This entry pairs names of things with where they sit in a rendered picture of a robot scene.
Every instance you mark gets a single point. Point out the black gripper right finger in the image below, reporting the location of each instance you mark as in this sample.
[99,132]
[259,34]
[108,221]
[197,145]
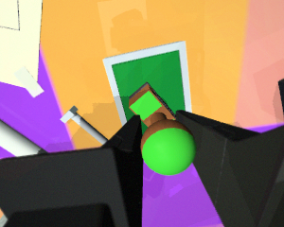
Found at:
[241,170]

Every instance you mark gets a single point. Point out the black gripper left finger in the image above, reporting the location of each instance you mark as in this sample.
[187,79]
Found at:
[112,173]

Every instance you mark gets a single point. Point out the green-handled rubber stamp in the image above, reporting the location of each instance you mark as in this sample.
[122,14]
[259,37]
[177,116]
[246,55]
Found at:
[168,147]

